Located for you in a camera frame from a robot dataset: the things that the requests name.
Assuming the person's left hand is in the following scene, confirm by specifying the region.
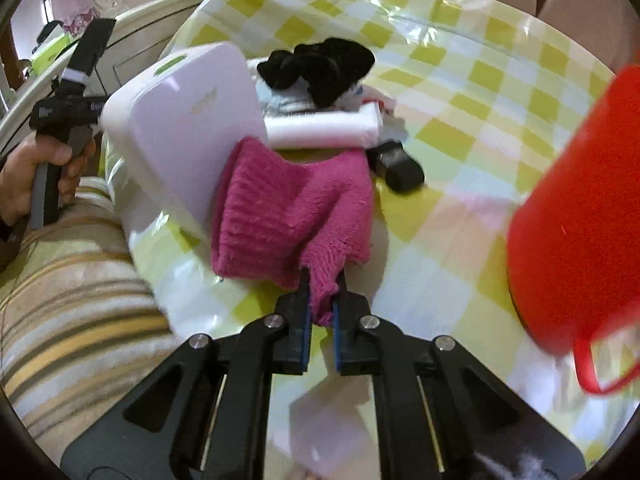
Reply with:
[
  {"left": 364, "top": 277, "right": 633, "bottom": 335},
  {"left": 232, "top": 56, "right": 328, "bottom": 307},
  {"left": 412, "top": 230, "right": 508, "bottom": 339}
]
[{"left": 0, "top": 134, "right": 97, "bottom": 228}]

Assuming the small black device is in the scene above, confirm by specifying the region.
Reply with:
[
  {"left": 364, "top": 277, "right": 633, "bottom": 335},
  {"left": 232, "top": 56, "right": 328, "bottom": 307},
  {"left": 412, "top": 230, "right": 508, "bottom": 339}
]
[{"left": 367, "top": 141, "right": 426, "bottom": 194}]

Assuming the white perforated plastic device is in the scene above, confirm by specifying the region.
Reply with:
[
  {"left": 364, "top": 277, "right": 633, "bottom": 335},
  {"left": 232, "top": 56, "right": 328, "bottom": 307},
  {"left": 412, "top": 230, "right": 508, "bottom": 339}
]
[{"left": 99, "top": 41, "right": 268, "bottom": 238}]

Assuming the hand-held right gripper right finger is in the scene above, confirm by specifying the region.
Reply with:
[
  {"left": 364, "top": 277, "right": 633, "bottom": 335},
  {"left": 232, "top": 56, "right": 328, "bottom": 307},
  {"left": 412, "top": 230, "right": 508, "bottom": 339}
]
[{"left": 332, "top": 270, "right": 521, "bottom": 473}]

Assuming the green white box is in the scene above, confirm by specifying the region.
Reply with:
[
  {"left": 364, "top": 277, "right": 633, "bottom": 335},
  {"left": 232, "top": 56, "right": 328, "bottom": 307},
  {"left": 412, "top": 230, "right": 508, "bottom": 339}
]
[{"left": 30, "top": 30, "right": 71, "bottom": 73}]

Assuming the grey blue cloth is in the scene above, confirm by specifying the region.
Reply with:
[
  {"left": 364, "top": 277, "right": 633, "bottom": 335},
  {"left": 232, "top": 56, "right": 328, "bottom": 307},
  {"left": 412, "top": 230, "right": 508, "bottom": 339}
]
[{"left": 263, "top": 85, "right": 321, "bottom": 116}]

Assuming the striped beige cushion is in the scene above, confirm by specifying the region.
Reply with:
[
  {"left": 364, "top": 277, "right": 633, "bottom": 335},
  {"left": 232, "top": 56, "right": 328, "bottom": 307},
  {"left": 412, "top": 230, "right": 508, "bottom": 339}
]
[{"left": 0, "top": 176, "right": 201, "bottom": 441}]

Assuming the red thermos jug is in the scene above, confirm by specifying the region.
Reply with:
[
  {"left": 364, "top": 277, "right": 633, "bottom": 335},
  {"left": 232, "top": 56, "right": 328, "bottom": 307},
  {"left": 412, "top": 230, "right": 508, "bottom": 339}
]
[{"left": 506, "top": 64, "right": 640, "bottom": 395}]

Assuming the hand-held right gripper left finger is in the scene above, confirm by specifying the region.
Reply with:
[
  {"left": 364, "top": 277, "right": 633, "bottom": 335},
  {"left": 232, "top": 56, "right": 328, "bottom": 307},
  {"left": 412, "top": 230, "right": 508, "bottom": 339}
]
[{"left": 120, "top": 266, "right": 313, "bottom": 473}]

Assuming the magenta knitted glove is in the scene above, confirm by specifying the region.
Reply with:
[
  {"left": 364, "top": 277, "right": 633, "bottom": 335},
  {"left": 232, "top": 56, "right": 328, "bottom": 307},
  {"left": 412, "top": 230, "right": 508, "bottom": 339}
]
[{"left": 210, "top": 136, "right": 375, "bottom": 328}]

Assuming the black fuzzy cloth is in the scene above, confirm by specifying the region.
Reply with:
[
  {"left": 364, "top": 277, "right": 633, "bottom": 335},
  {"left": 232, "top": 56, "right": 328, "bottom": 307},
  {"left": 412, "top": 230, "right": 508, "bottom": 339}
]
[{"left": 256, "top": 37, "right": 376, "bottom": 109}]

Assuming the yellow checkered plastic tablecloth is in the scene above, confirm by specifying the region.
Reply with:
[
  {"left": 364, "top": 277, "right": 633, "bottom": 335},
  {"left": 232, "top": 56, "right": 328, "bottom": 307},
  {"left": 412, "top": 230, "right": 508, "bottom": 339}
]
[{"left": 97, "top": 0, "right": 631, "bottom": 480}]

